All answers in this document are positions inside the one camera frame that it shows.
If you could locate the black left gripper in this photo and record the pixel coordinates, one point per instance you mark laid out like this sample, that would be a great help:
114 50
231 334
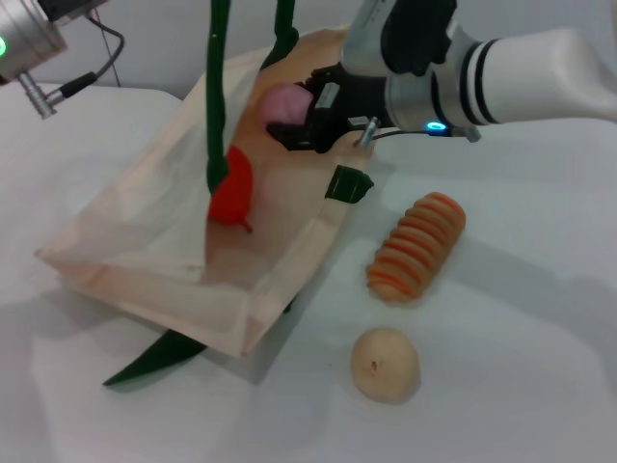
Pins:
67 7

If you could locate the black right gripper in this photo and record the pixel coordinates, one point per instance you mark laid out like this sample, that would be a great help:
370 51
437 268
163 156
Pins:
356 103

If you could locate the pink toy peach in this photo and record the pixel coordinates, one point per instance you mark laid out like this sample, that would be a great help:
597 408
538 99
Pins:
284 106

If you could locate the orange toy fruit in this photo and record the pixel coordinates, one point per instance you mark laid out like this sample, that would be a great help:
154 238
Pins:
236 193

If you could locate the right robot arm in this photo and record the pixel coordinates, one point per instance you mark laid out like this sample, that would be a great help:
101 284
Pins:
530 72

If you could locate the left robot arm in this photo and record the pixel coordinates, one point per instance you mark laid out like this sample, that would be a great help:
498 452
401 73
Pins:
24 43

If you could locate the orange striped toy bread roll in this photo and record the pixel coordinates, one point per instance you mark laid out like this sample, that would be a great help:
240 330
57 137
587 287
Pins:
417 246

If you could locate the beige round toy fruit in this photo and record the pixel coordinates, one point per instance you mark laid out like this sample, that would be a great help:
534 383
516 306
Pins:
385 366

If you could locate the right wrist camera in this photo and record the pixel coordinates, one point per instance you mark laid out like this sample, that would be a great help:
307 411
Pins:
410 34

